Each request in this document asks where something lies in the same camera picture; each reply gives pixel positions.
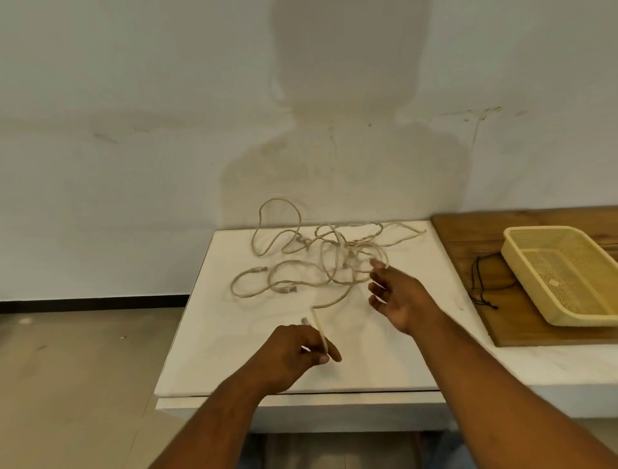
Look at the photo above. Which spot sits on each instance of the person's right hand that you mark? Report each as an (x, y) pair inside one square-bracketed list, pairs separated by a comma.
[(408, 302)]

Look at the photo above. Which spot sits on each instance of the person's left hand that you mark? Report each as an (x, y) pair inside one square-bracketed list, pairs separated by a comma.
[(282, 357)]

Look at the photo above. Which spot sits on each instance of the person's right fingers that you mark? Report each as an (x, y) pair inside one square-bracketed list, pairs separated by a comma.
[(381, 276)]

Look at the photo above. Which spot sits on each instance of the person's left thumb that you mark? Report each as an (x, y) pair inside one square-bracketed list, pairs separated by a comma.
[(328, 351)]

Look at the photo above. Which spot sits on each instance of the person's left forearm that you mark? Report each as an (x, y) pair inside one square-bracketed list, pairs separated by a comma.
[(217, 420)]

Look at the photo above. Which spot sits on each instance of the person's right forearm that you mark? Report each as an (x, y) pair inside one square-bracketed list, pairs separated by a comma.
[(487, 396)]

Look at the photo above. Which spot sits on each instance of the brown wooden board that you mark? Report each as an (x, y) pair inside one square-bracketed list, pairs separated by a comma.
[(473, 236)]

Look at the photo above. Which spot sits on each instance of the yellow plastic mesh basket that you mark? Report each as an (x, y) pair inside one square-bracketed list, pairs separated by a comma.
[(562, 275)]

